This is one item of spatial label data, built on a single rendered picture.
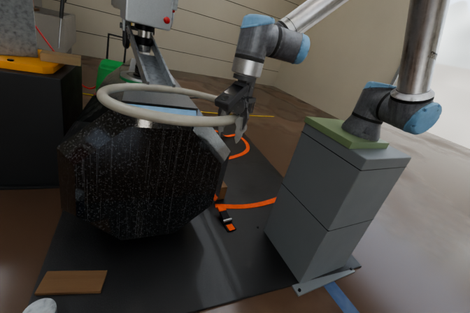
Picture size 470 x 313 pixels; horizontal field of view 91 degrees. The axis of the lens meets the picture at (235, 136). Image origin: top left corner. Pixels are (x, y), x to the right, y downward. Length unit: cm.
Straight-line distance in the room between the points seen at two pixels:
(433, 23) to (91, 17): 606
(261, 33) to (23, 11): 148
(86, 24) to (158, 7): 512
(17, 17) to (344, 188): 196
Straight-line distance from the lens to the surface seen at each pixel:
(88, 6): 640
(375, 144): 133
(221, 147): 125
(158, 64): 130
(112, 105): 70
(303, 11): 92
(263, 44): 69
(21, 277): 153
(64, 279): 143
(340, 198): 124
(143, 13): 134
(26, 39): 190
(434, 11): 109
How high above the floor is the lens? 118
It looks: 23 degrees down
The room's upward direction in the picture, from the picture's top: 15 degrees clockwise
